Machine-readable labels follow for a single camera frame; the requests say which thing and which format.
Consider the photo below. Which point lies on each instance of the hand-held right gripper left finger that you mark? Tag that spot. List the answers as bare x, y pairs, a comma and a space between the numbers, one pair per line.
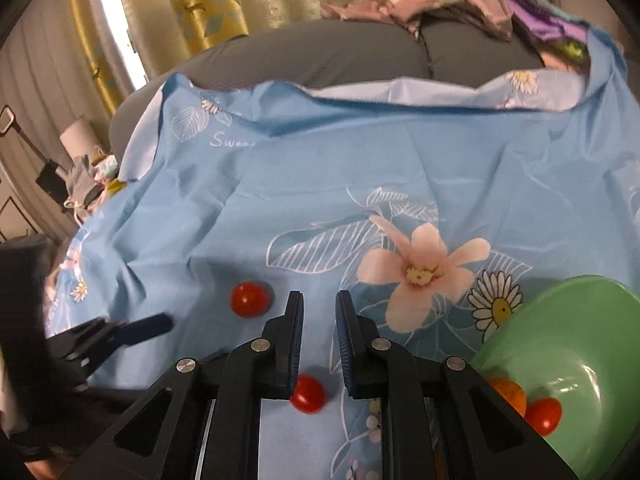
296, 340

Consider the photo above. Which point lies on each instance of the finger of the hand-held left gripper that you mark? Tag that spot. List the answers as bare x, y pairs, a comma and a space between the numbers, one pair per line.
150, 327

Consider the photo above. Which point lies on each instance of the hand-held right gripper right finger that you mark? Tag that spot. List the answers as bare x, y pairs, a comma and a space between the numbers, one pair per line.
345, 347

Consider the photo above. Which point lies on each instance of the red cherry tomato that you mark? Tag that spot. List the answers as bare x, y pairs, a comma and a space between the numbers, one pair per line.
544, 416
249, 299
307, 394

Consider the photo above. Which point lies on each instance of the green plastic bowl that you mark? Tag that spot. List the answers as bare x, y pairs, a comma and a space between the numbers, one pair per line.
590, 340

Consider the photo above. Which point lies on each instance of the black floor washer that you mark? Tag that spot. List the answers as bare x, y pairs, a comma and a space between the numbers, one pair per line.
47, 172

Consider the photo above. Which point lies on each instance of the grey cloth pile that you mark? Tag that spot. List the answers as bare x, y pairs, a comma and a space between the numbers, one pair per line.
90, 182

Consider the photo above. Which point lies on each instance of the orange tangerine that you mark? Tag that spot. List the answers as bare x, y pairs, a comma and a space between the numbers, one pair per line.
510, 392

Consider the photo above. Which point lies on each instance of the blue floral bed sheet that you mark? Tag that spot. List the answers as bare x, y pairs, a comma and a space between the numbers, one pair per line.
320, 170

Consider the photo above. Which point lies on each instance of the grey curtain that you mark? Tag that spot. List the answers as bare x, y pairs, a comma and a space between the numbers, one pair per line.
45, 70

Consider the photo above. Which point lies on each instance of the grey sofa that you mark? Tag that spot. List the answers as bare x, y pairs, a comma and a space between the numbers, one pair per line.
310, 55

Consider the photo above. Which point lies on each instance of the yellow patterned curtain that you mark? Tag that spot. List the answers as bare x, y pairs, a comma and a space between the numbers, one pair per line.
205, 5

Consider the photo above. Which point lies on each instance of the dark patterned cloth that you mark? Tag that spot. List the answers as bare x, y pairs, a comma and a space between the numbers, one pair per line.
570, 52

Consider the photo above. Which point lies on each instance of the purple cloth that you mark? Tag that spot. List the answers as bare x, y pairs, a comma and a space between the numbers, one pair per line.
545, 17

